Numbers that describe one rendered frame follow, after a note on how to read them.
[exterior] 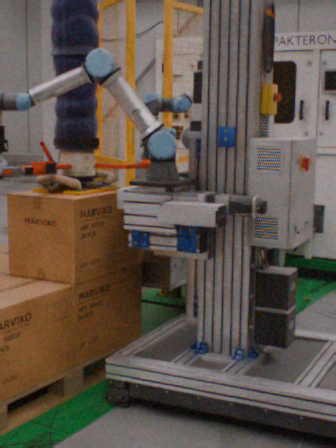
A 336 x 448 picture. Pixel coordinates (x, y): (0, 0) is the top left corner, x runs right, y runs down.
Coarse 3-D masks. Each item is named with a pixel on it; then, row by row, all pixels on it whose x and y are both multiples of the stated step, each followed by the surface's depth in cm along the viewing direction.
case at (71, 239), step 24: (24, 192) 354; (24, 216) 345; (48, 216) 338; (72, 216) 331; (96, 216) 347; (120, 216) 365; (24, 240) 348; (48, 240) 340; (72, 240) 333; (96, 240) 348; (120, 240) 367; (24, 264) 350; (48, 264) 342; (72, 264) 335; (96, 264) 350; (120, 264) 369
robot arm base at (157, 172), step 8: (152, 160) 320; (160, 160) 318; (168, 160) 318; (152, 168) 319; (160, 168) 318; (168, 168) 318; (176, 168) 322; (152, 176) 318; (160, 176) 317; (168, 176) 318; (176, 176) 320
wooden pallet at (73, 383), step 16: (112, 352) 371; (80, 368) 348; (48, 384) 343; (64, 384) 338; (80, 384) 349; (96, 384) 361; (48, 400) 335; (64, 400) 339; (0, 416) 302; (16, 416) 317; (32, 416) 320; (0, 432) 303
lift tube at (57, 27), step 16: (64, 0) 337; (80, 0) 337; (96, 0) 346; (80, 16) 339; (96, 16) 346; (64, 32) 340; (80, 32) 340; (96, 32) 346; (64, 48) 342; (80, 48) 342; (96, 48) 349
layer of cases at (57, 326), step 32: (0, 256) 399; (0, 288) 328; (32, 288) 329; (64, 288) 331; (96, 288) 353; (128, 288) 378; (0, 320) 297; (32, 320) 314; (64, 320) 334; (96, 320) 356; (128, 320) 381; (0, 352) 298; (32, 352) 316; (64, 352) 336; (96, 352) 358; (0, 384) 300; (32, 384) 318
